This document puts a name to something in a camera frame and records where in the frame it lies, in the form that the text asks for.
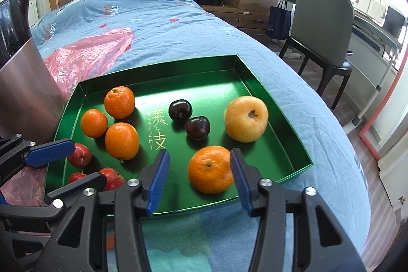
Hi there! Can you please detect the red apple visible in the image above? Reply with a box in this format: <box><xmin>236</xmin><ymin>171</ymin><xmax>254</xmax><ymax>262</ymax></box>
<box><xmin>68</xmin><ymin>172</ymin><xmax>87</xmax><ymax>184</ymax></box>
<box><xmin>99</xmin><ymin>167</ymin><xmax>126</xmax><ymax>191</ymax></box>
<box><xmin>67</xmin><ymin>143</ymin><xmax>92</xmax><ymax>169</ymax></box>

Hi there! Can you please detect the red apple front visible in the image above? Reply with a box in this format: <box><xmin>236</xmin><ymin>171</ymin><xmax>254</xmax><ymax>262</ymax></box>
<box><xmin>67</xmin><ymin>143</ymin><xmax>92</xmax><ymax>169</ymax></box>

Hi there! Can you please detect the red apple back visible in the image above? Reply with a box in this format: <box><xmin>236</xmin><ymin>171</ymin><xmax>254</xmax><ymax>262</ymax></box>
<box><xmin>99</xmin><ymin>167</ymin><xmax>126</xmax><ymax>191</ymax></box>

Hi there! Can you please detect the orange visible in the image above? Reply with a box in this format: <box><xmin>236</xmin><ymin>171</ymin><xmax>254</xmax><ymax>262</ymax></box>
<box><xmin>105</xmin><ymin>122</ymin><xmax>140</xmax><ymax>161</ymax></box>
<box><xmin>80</xmin><ymin>108</ymin><xmax>108</xmax><ymax>139</ymax></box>

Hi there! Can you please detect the mandarin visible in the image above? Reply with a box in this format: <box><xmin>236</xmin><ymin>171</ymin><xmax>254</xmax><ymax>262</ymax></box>
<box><xmin>104</xmin><ymin>86</ymin><xmax>135</xmax><ymax>119</ymax></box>
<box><xmin>187</xmin><ymin>146</ymin><xmax>234</xmax><ymax>194</ymax></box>

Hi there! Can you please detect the yellow apple pear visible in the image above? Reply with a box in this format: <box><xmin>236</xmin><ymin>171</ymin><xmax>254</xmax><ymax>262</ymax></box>
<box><xmin>224</xmin><ymin>96</ymin><xmax>269</xmax><ymax>143</ymax></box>

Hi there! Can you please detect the dark plum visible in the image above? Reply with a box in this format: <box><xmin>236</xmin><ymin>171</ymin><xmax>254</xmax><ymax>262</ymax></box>
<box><xmin>168</xmin><ymin>99</ymin><xmax>192</xmax><ymax>122</ymax></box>
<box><xmin>185</xmin><ymin>116</ymin><xmax>210</xmax><ymax>141</ymax></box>

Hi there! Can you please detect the electric kettle steel black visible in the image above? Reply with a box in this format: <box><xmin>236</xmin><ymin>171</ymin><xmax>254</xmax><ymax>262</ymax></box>
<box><xmin>0</xmin><ymin>0</ymin><xmax>66</xmax><ymax>144</ymax></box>

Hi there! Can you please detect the pink plastic sheet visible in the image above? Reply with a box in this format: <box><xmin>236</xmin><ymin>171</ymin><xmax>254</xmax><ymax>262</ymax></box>
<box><xmin>0</xmin><ymin>27</ymin><xmax>136</xmax><ymax>207</ymax></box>

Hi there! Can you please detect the green metal tray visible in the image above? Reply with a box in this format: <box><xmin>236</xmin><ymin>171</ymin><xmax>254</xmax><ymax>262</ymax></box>
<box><xmin>55</xmin><ymin>55</ymin><xmax>313</xmax><ymax>215</ymax></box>

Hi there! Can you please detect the white desk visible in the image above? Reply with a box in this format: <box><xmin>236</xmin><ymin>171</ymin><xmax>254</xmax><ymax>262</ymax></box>
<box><xmin>264</xmin><ymin>0</ymin><xmax>407</xmax><ymax>135</ymax></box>

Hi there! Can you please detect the grey office chair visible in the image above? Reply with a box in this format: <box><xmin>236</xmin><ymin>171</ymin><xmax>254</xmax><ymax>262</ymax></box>
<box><xmin>279</xmin><ymin>0</ymin><xmax>355</xmax><ymax>109</ymax></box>

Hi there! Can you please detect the dark blue tote bag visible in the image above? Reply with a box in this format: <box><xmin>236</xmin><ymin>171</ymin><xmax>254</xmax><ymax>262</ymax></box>
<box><xmin>265</xmin><ymin>0</ymin><xmax>291</xmax><ymax>40</ymax></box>

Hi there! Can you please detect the low wooden nightstand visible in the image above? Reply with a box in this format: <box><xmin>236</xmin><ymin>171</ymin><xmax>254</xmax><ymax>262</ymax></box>
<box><xmin>202</xmin><ymin>5</ymin><xmax>240</xmax><ymax>28</ymax></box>

